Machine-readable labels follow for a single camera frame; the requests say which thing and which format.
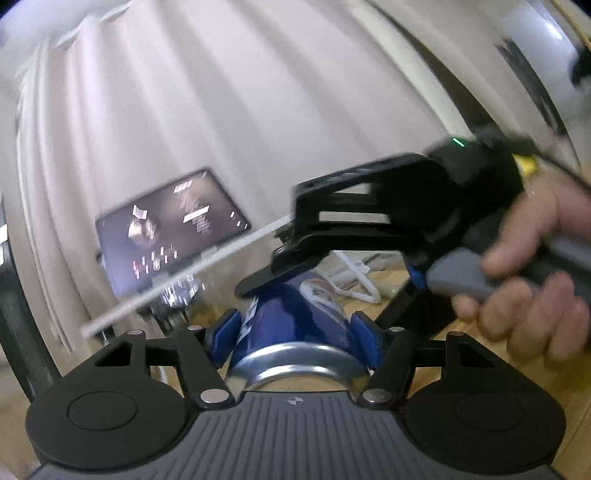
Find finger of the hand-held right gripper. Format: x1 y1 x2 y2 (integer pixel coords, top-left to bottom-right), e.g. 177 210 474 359
290 154 446 243
235 227 432 299

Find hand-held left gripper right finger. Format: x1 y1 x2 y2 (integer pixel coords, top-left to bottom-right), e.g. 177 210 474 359
352 312 498 411

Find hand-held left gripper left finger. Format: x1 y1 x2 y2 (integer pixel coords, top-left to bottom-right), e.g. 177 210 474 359
95 310 242 411

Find blue soda can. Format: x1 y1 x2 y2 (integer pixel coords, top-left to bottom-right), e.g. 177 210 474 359
229 276 376 394

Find person's right hand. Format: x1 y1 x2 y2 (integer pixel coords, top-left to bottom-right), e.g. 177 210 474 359
451 174 591 361

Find dark tablet screen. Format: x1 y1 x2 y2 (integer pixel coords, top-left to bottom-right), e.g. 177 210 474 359
95 167 253 298

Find white curtain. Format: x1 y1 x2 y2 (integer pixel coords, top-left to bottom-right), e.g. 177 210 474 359
14 0 490 352

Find white cable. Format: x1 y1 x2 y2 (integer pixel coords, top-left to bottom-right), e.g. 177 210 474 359
321 251 384 304

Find dark chair frame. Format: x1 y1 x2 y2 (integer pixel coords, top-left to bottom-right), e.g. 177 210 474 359
0 194 58 403

